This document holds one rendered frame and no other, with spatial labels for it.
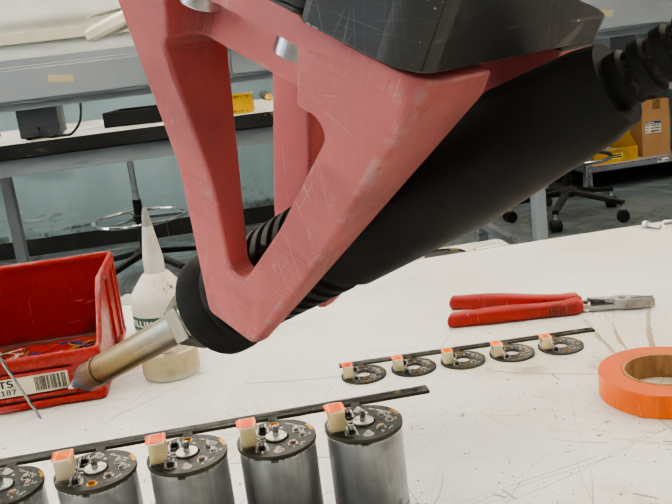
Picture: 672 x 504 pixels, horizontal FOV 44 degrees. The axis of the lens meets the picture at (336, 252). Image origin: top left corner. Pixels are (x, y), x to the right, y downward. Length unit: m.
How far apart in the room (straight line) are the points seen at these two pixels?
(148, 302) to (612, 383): 0.25
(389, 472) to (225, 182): 0.13
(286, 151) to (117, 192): 4.48
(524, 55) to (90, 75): 2.34
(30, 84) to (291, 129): 2.33
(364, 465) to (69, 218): 4.47
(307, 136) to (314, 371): 0.31
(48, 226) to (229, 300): 4.57
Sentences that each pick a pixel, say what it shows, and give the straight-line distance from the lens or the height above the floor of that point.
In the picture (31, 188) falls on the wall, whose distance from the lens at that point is 4.72.
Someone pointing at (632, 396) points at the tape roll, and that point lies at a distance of 0.41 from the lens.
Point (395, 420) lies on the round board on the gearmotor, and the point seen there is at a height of 0.81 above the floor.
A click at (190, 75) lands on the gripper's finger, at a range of 0.16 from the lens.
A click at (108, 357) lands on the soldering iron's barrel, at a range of 0.23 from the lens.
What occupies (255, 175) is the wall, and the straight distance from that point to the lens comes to 4.64.
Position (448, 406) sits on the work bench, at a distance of 0.42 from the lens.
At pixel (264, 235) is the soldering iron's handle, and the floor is 0.89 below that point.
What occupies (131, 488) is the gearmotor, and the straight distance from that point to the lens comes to 0.27.
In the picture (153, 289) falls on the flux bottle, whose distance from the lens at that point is 0.49.
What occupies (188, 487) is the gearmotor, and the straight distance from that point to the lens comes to 0.26.
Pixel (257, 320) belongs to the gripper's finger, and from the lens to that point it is 0.17.
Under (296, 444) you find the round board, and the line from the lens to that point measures 0.26.
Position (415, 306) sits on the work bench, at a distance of 0.57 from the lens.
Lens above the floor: 0.93
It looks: 14 degrees down
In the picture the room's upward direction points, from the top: 7 degrees counter-clockwise
